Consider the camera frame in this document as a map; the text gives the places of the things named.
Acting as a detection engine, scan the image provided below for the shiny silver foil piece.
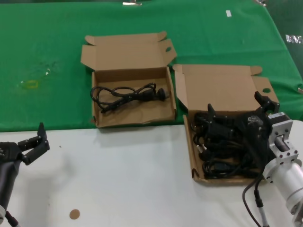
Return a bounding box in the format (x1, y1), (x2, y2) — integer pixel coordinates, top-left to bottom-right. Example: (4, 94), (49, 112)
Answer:
(285, 34), (303, 44)

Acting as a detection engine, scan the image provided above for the black power cable with plug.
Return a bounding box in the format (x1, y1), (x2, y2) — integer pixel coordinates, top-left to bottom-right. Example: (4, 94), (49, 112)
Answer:
(89, 82), (170, 114)

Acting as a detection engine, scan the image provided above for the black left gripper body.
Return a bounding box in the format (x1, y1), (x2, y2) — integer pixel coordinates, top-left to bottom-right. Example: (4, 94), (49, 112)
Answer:
(0, 141), (25, 165)

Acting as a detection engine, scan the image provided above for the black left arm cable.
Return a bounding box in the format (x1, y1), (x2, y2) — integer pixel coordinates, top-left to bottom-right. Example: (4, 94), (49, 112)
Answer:
(4, 211), (20, 227)

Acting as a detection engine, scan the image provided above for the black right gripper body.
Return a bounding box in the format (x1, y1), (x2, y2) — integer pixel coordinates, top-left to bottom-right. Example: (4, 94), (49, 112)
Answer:
(233, 110), (273, 171)

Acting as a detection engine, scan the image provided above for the green table cloth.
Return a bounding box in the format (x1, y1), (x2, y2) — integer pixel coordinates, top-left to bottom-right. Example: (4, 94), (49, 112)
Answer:
(0, 0), (303, 132)

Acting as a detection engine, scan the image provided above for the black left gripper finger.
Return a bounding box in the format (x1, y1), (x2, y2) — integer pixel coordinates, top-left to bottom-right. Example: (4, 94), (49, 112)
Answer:
(18, 122), (51, 166)

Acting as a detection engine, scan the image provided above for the cardboard box with open lid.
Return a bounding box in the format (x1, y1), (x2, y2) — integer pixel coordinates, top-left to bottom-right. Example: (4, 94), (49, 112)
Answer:
(80, 31), (178, 129)
(172, 63), (280, 187)

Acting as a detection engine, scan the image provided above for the pile of black power cables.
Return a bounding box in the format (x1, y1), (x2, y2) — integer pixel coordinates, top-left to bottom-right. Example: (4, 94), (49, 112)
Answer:
(192, 111), (267, 179)

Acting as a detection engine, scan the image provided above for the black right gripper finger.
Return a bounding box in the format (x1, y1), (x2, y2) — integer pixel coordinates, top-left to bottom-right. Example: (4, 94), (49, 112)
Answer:
(253, 91), (280, 114)
(207, 103), (237, 137)

